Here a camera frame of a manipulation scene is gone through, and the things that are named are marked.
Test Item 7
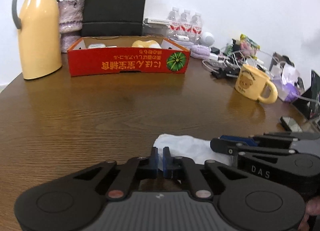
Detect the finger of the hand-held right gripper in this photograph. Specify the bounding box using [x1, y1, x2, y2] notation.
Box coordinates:
[210, 138, 297, 157]
[219, 132, 320, 147]

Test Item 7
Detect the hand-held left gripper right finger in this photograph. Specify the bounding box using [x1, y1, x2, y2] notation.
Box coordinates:
[162, 147, 248, 200]

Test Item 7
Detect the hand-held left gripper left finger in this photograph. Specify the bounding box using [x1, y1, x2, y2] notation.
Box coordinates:
[72, 147, 158, 201]

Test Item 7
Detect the white cloth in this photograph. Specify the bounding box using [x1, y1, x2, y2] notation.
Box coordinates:
[153, 134, 233, 172]

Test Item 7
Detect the red cardboard box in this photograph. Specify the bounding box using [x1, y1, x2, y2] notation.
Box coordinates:
[67, 36, 191, 77]

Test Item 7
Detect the yellow white plush toy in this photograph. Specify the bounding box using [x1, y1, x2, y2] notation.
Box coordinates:
[132, 40, 160, 48]

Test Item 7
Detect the person's right hand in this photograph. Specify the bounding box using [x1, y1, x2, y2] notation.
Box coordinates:
[299, 196, 320, 231]

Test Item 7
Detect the black smartphone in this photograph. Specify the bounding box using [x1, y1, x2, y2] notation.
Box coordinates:
[280, 116, 304, 132]

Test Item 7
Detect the yellow bear mug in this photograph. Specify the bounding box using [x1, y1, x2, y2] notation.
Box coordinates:
[234, 64, 278, 104]

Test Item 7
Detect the black clip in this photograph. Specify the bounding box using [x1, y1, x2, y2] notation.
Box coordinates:
[212, 67, 240, 79]

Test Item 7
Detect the white tissue pack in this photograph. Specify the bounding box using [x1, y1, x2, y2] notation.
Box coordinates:
[271, 62, 300, 97]

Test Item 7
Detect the black tablet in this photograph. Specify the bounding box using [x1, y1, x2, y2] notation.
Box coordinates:
[292, 70, 320, 122]

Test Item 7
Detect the purple fluffy headband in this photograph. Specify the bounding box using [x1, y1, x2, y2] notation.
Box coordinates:
[190, 45, 210, 59]

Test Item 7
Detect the pink snack packet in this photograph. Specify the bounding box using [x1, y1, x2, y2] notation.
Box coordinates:
[240, 34, 260, 57]

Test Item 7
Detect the grey tin box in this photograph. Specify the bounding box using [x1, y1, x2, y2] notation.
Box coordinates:
[172, 39, 198, 47]

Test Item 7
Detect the clear water bottle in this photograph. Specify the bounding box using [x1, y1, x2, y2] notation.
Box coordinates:
[180, 9, 192, 39]
[190, 12, 202, 40]
[168, 7, 180, 38]

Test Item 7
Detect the white labelled box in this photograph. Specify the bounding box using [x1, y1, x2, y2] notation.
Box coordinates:
[144, 18, 173, 37]

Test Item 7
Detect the black paper bag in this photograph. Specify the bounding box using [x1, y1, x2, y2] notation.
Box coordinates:
[81, 0, 149, 37]

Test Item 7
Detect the purple knitted vase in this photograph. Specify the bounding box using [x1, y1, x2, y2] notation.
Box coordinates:
[58, 0, 85, 54]

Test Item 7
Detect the yellow thermos jug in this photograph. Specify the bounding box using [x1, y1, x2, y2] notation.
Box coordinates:
[12, 0, 63, 80]

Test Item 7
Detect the white cable bundle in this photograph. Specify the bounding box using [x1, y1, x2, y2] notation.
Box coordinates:
[202, 49, 253, 72]

